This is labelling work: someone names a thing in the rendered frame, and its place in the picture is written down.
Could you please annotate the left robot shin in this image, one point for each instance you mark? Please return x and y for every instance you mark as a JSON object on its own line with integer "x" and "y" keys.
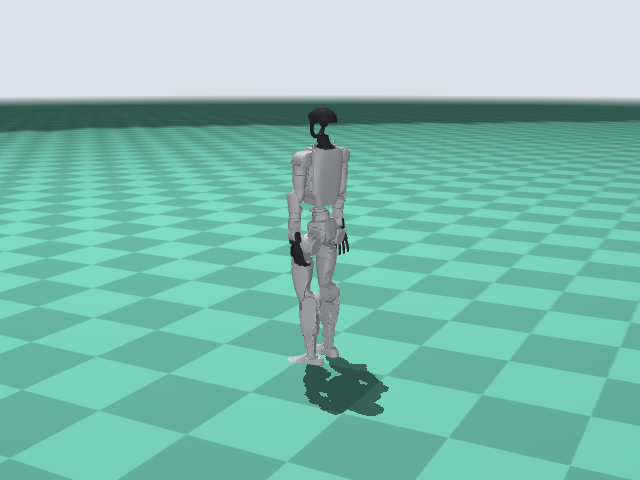
{"x": 309, "y": 321}

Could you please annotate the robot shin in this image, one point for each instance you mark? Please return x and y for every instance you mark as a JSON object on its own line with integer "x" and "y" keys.
{"x": 309, "y": 321}
{"x": 329, "y": 311}

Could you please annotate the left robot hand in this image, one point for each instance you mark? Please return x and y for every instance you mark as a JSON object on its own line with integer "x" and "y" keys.
{"x": 296, "y": 251}

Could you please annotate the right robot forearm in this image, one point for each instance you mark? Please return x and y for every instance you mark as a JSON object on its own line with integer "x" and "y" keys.
{"x": 338, "y": 207}

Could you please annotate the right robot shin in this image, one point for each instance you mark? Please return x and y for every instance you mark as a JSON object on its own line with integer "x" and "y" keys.
{"x": 329, "y": 311}

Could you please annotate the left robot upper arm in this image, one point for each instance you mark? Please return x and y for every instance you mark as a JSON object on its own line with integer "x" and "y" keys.
{"x": 300, "y": 162}

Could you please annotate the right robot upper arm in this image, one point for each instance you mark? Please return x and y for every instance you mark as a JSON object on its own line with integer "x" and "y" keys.
{"x": 346, "y": 156}

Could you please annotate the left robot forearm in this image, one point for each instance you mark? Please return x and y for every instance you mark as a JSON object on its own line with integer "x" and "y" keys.
{"x": 294, "y": 222}

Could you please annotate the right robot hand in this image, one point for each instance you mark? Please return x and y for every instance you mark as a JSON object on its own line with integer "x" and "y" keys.
{"x": 345, "y": 239}

